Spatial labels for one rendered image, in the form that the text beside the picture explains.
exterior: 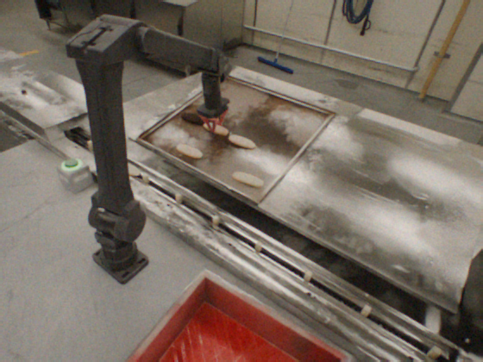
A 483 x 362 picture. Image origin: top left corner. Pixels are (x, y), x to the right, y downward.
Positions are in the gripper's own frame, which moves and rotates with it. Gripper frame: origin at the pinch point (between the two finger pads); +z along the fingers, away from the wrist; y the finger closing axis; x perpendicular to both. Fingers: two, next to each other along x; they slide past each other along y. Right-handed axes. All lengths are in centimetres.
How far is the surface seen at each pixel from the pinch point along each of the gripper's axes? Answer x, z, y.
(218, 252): 29.5, 0.5, 39.2
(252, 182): 24.4, 0.1, 15.2
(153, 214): 6.8, 1.3, 38.9
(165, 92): -50, 15, -24
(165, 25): -200, 66, -176
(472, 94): 93, 118, -292
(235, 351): 45, 2, 55
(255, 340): 47, 2, 51
